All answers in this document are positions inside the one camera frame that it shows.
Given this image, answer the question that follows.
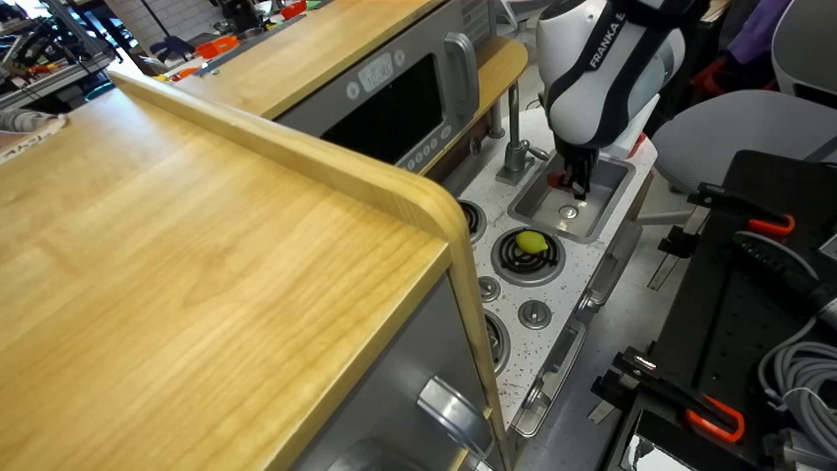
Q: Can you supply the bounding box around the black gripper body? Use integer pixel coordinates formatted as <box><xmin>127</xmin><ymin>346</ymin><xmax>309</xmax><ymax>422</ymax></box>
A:
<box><xmin>554</xmin><ymin>138</ymin><xmax>605</xmax><ymax>179</ymax></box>

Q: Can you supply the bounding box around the gray toy sink basin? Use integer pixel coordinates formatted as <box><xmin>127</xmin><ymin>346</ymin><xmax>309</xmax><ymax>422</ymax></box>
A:
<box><xmin>507</xmin><ymin>151</ymin><xmax>637</xmax><ymax>245</ymax></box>

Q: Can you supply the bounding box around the silver toy faucet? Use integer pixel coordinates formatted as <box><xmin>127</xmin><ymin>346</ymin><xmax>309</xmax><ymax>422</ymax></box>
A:
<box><xmin>495</xmin><ymin>82</ymin><xmax>541</xmax><ymax>185</ymax></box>

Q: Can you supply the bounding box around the yellow-green toy fruit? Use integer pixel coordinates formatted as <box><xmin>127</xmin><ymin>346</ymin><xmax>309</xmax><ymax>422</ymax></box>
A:
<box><xmin>512</xmin><ymin>227</ymin><xmax>552</xmax><ymax>257</ymax></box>

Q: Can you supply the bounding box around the black toy stove burner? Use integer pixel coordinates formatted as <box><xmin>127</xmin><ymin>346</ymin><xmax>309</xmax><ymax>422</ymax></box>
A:
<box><xmin>457</xmin><ymin>196</ymin><xmax>490</xmax><ymax>245</ymax></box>
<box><xmin>490</xmin><ymin>225</ymin><xmax>567</xmax><ymax>285</ymax></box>
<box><xmin>482</xmin><ymin>310</ymin><xmax>512</xmax><ymax>376</ymax></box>

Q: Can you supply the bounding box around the wooden toy kitchen playset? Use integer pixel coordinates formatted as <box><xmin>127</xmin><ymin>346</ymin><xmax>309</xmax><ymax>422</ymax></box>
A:
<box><xmin>0</xmin><ymin>0</ymin><xmax>661</xmax><ymax>471</ymax></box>

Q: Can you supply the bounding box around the silver stove knob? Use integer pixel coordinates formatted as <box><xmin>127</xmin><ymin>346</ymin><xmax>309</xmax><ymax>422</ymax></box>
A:
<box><xmin>515</xmin><ymin>299</ymin><xmax>554</xmax><ymax>333</ymax></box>
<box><xmin>475</xmin><ymin>276</ymin><xmax>505</xmax><ymax>303</ymax></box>

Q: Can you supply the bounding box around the black orange bar clamp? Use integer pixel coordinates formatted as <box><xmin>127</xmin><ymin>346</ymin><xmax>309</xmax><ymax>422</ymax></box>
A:
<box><xmin>588</xmin><ymin>346</ymin><xmax>749</xmax><ymax>448</ymax></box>
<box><xmin>657</xmin><ymin>181</ymin><xmax>798</xmax><ymax>259</ymax></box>

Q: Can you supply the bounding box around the light gray chair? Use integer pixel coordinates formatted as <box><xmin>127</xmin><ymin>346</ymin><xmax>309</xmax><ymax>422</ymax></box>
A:
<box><xmin>651</xmin><ymin>88</ymin><xmax>837</xmax><ymax>196</ymax></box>

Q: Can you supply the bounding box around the black perforated robot table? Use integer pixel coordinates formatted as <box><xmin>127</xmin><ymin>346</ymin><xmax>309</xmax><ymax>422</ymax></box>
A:
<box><xmin>598</xmin><ymin>150</ymin><xmax>837</xmax><ymax>471</ymax></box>

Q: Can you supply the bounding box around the purple cloth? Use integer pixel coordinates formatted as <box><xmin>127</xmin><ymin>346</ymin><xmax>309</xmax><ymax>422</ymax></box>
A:
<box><xmin>725</xmin><ymin>0</ymin><xmax>792</xmax><ymax>69</ymax></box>

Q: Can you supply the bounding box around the gray chair backrest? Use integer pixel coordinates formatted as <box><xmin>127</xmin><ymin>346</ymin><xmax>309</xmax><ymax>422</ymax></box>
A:
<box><xmin>768</xmin><ymin>0</ymin><xmax>837</xmax><ymax>100</ymax></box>

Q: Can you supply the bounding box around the black ribbed power cable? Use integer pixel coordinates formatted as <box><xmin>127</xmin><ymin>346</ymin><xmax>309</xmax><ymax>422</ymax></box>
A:
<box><xmin>730</xmin><ymin>227</ymin><xmax>837</xmax><ymax>325</ymax></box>

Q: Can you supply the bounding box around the coiled gray cable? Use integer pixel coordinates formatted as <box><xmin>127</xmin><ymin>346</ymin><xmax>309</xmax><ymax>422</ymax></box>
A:
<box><xmin>757</xmin><ymin>334</ymin><xmax>837</xmax><ymax>467</ymax></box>

